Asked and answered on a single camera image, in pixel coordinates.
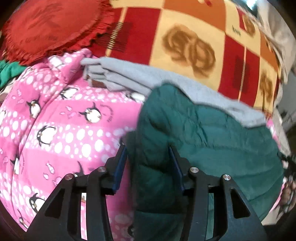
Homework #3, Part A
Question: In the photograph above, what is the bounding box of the green quilted puffer jacket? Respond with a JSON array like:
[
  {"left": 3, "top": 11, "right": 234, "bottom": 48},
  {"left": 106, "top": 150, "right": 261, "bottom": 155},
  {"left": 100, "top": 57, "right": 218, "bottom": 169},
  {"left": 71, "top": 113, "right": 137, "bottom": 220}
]
[{"left": 126, "top": 84, "right": 283, "bottom": 240}]

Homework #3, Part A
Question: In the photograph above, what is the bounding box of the pink penguin fleece blanket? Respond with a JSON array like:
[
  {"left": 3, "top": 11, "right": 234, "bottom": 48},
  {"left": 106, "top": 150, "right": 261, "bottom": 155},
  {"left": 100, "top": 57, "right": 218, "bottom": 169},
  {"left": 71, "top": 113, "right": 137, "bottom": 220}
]
[{"left": 1, "top": 49, "right": 142, "bottom": 230}]

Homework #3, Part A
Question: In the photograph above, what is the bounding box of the grey folded sweater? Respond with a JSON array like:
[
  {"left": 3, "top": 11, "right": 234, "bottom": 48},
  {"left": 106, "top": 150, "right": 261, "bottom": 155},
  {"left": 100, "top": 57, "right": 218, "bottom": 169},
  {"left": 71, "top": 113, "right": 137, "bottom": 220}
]
[{"left": 80, "top": 57, "right": 266, "bottom": 128}]

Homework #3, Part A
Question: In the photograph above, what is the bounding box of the green cloth item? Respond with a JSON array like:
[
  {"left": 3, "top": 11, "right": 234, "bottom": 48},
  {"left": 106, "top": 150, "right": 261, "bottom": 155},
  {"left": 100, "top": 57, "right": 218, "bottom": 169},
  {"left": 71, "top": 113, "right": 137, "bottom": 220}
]
[{"left": 0, "top": 60, "right": 26, "bottom": 89}]

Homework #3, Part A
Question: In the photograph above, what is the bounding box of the red orange rose blanket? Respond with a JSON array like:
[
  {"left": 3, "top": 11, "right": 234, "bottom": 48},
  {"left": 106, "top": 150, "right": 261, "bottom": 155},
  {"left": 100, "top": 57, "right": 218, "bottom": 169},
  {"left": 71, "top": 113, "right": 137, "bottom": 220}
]
[{"left": 90, "top": 1, "right": 281, "bottom": 114}]

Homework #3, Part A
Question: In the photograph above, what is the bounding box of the beige curtain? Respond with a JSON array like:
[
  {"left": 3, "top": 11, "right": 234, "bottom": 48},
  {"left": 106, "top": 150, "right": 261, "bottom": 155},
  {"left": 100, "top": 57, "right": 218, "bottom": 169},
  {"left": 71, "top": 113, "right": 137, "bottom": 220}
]
[{"left": 257, "top": 1, "right": 295, "bottom": 84}]

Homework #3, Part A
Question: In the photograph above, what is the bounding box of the red heart ruffled pillow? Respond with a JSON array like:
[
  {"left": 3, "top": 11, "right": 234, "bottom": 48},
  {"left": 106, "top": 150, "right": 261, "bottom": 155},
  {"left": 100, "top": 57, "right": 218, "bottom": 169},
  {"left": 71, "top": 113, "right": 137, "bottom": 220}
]
[{"left": 2, "top": 1, "right": 114, "bottom": 66}]

